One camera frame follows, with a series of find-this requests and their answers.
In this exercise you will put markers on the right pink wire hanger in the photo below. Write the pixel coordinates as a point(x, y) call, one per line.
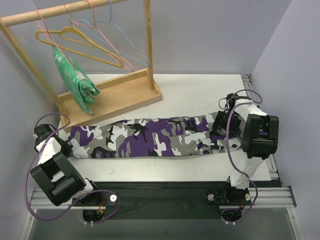
point(86, 25)

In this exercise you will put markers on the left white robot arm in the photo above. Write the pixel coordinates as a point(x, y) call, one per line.
point(54, 173)

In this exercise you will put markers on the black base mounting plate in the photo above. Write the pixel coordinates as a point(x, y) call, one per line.
point(189, 200)

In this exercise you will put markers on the purple camouflage trousers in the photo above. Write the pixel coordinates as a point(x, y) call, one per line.
point(149, 137)

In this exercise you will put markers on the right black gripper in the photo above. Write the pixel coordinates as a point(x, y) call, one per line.
point(220, 121)

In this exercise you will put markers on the wooden clothes rack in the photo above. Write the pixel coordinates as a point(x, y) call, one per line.
point(118, 95)

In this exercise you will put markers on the green patterned garment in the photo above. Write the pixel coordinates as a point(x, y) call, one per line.
point(76, 80)

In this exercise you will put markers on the blue wire hanger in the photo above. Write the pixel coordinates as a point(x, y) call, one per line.
point(118, 37)

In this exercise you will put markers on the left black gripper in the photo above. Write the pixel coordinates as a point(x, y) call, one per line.
point(66, 146)

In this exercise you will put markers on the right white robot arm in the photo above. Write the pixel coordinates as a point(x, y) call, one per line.
point(257, 131)

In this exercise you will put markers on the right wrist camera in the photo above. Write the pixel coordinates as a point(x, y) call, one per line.
point(229, 100)

